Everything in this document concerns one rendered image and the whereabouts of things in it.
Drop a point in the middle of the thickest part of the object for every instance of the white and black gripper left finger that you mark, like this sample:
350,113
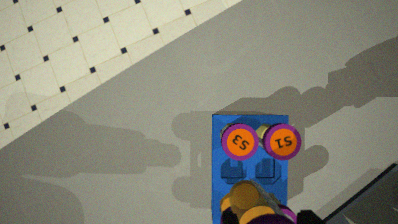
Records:
228,217

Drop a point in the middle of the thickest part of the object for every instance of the blue tube rack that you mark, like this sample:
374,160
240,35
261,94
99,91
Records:
270,173

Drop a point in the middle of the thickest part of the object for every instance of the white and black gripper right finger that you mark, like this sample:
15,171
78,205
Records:
308,217

